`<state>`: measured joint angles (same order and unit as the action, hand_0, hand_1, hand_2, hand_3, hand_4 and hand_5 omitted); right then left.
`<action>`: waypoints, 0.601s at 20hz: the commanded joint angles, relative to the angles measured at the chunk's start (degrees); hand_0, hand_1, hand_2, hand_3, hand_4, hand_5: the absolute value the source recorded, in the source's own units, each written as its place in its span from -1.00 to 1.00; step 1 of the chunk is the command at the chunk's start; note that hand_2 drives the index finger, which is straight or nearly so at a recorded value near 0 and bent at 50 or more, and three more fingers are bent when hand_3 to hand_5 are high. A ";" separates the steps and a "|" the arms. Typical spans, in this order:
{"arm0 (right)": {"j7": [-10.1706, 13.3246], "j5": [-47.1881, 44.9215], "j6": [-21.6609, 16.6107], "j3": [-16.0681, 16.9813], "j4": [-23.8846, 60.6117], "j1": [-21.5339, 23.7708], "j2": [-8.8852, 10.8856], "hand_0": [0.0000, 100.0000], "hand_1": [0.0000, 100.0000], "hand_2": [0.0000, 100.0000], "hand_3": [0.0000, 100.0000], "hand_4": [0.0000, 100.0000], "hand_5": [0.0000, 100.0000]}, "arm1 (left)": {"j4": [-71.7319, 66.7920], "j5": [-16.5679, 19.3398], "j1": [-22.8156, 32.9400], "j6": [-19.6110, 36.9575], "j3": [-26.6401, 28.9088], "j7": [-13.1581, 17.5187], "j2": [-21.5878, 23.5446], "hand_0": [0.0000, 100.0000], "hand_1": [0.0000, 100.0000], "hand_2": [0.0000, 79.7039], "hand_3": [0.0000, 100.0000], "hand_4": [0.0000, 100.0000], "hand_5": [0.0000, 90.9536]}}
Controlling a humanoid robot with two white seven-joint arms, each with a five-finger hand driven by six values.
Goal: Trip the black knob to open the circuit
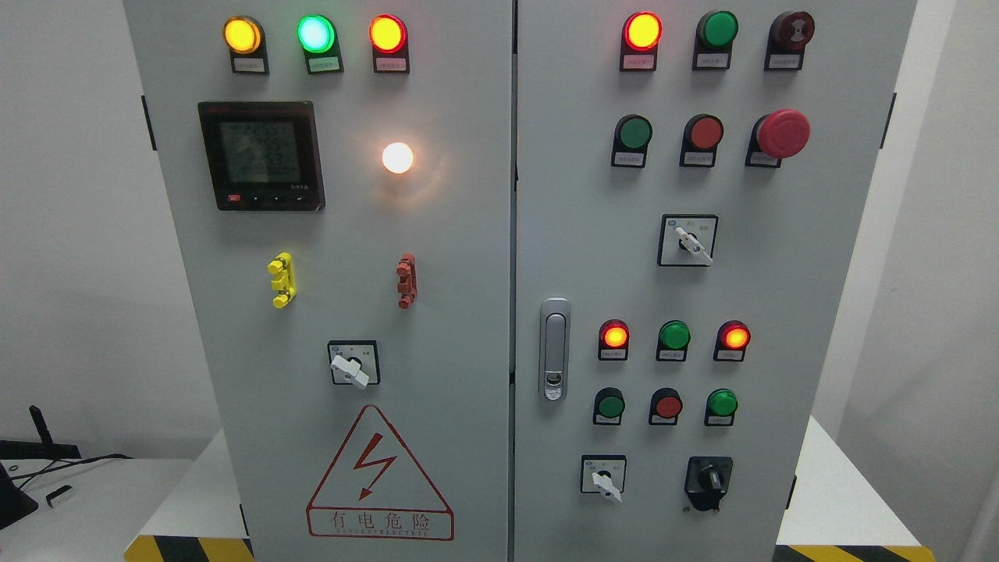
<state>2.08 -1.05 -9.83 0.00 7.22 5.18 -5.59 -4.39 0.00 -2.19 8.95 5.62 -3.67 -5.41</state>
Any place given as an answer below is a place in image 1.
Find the red indicator middle right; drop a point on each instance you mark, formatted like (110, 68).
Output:
(731, 341)

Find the white selector switch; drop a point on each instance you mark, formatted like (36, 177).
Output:
(687, 240)
(603, 475)

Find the black digital power meter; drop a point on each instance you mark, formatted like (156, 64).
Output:
(263, 155)

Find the white selector switch lower right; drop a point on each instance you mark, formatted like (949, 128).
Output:
(603, 475)

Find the red lit indicator top right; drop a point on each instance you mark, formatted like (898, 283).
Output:
(639, 44)

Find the yellow indicator light top left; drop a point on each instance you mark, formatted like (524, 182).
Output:
(245, 40)

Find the white selector switch upper right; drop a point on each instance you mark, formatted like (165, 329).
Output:
(687, 240)

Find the yellow terminal connector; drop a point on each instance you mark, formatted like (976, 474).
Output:
(283, 279)

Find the green unlit indicator top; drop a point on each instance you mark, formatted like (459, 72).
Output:
(714, 38)

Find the red lit indicator middle left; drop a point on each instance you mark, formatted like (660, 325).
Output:
(613, 341)

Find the green indicator middle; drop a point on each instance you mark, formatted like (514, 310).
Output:
(673, 342)

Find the dark red buzzer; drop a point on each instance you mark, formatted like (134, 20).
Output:
(789, 35)

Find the green push button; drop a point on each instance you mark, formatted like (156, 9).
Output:
(608, 407)
(631, 136)
(721, 406)

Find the red push button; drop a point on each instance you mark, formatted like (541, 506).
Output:
(702, 135)
(665, 407)

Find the grey cabinet door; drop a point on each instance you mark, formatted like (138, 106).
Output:
(589, 232)
(444, 362)

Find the red push button lower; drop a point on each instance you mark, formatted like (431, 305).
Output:
(665, 407)

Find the silver door latch handle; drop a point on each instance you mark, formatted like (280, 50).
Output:
(554, 342)

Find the red push button upper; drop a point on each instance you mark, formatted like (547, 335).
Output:
(702, 135)

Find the red emergency stop button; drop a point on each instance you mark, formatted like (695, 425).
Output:
(776, 136)

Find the grey right cabinet door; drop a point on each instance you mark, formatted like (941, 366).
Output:
(589, 232)

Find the green lit indicator light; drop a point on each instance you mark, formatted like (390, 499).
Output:
(320, 43)

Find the white glowing lamp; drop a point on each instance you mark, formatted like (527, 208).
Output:
(397, 157)

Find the black rotary knob switch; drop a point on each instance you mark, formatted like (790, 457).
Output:
(707, 481)

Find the green push button upper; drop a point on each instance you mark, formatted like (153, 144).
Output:
(631, 136)

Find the small white usb stick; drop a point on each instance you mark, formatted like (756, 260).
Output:
(59, 496)

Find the red electric hazard sticker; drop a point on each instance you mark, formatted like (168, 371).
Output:
(374, 488)

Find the white selector switch left door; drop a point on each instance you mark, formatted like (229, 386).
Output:
(354, 362)

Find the grey left cabinet door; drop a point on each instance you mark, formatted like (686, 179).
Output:
(444, 362)

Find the green push button lower right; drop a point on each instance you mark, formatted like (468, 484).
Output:
(721, 406)

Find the green push button lower left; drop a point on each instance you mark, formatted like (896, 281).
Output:
(608, 407)

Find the red lit indicator light left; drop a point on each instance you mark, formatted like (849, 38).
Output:
(390, 44)

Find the red terminal connector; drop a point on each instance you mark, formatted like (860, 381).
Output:
(407, 284)

